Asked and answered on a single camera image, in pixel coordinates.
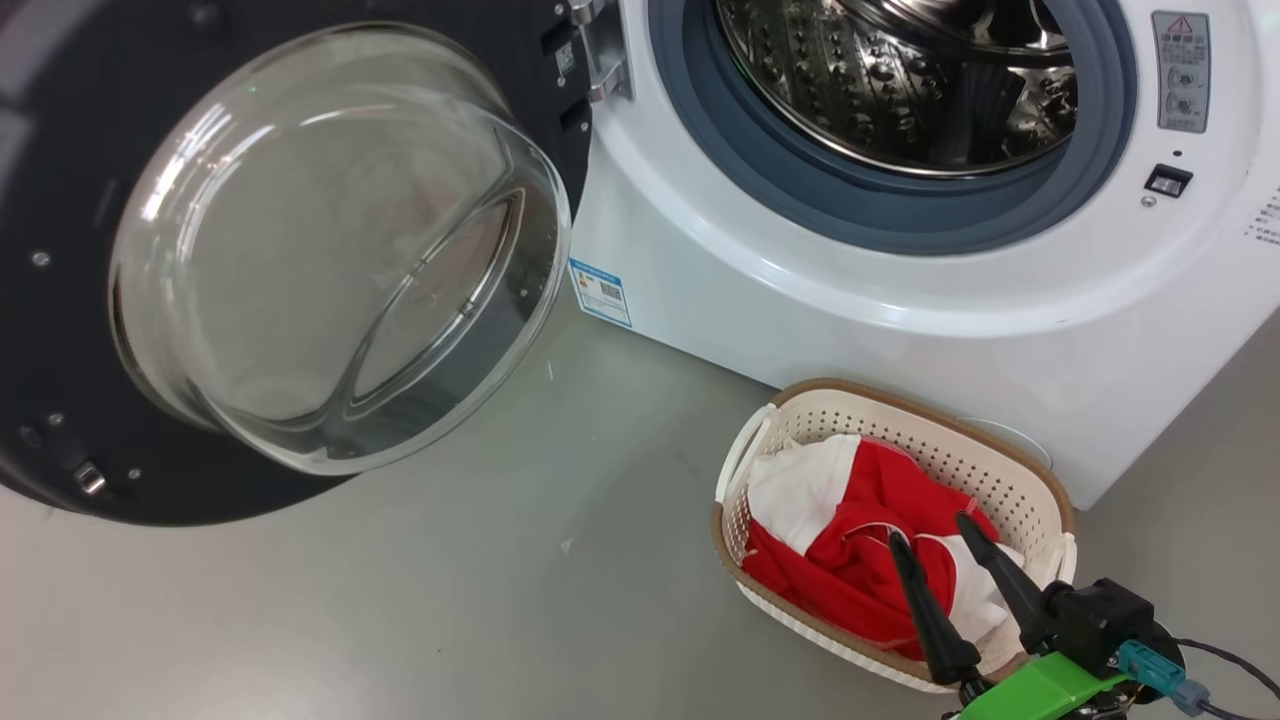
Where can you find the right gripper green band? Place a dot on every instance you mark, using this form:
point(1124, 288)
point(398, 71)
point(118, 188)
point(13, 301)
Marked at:
point(1050, 690)

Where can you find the red and white garment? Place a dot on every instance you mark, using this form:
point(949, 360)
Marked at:
point(870, 560)

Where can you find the dark round washer door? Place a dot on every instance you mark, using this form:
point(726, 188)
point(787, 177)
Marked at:
point(60, 330)

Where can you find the cream basket with brown rim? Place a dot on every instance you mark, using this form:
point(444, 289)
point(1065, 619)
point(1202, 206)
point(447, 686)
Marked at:
point(990, 470)

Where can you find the white front-load washing machine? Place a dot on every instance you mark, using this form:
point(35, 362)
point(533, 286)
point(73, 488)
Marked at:
point(900, 310)

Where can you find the grey rubber door gasket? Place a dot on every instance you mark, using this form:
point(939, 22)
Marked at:
point(720, 140)

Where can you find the round white filter cover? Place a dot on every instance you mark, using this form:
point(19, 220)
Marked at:
point(1025, 440)

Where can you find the blue energy label sticker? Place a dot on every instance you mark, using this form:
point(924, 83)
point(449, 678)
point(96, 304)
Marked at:
point(600, 293)

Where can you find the stainless steel washer drum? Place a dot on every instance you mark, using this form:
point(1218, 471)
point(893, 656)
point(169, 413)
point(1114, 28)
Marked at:
point(850, 80)

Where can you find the grey warning sticker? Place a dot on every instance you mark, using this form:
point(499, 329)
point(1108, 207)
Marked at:
point(1181, 70)

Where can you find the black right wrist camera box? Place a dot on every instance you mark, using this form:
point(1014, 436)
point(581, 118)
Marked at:
point(1100, 620)

